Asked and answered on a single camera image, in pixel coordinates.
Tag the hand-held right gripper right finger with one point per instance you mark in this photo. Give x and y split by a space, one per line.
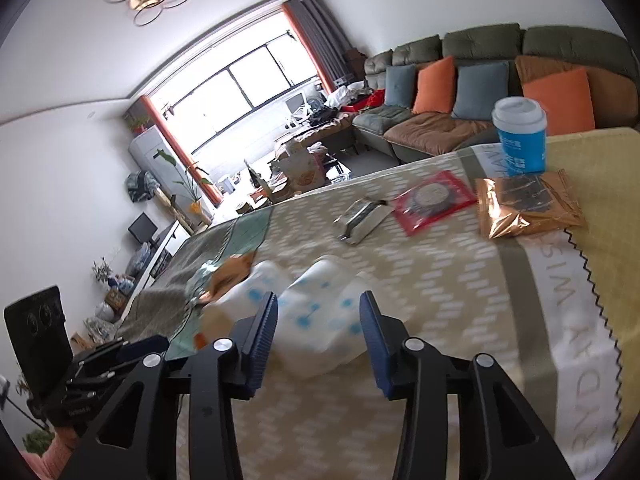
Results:
377 350

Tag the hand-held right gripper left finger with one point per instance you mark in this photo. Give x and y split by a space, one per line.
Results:
262 350

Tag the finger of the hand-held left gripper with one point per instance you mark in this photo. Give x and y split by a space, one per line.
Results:
145 347
100 353

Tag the white paper cup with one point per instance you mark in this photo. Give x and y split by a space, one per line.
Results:
315 320

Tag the orange peel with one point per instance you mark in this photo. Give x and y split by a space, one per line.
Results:
232 272

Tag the person's left forearm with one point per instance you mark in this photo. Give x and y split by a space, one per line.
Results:
65 460

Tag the small plant in vase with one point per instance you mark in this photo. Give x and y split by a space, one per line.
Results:
101 272

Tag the white TV cabinet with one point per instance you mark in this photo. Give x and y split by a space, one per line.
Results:
162 255

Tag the patterned tablecloth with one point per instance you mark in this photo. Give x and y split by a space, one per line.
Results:
475 300

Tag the black monitor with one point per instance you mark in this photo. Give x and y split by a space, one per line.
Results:
142 227

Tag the silver foil wrapper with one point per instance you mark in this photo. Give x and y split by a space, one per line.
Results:
362 220

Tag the tall leafy plant yellow pot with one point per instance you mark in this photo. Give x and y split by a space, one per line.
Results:
192 205

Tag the red packet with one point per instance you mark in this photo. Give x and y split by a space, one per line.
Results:
435 202

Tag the dark jacket on stand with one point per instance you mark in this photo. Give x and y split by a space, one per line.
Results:
141 187

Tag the cluttered coffee table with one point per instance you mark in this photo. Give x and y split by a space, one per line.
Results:
295 180

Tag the paper bag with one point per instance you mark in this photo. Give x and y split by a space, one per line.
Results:
300 170

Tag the white standing air conditioner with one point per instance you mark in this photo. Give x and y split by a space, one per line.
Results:
147 152

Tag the orange and grey curtain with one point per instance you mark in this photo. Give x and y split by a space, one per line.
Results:
180 150
320 40

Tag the flat gold snack packet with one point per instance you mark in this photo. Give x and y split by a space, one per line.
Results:
535 210

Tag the small red-potted plant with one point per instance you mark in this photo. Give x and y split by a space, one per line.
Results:
137 124

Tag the white office chair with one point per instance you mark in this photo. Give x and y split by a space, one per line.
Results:
296 107

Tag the blue cup white lid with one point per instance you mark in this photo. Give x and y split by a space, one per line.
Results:
520 145

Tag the red cloth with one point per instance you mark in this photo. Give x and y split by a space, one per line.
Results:
375 99

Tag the white clothes pile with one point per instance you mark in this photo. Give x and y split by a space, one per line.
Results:
345 96

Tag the large window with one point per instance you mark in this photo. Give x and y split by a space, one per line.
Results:
240 85

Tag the blue cushion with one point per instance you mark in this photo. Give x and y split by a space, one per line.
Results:
401 85
480 90

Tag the orange cushion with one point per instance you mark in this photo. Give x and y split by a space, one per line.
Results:
565 100
435 85

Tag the green sofa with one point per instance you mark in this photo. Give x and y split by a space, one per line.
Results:
480 42

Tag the brown cushion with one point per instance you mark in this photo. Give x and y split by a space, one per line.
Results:
610 95

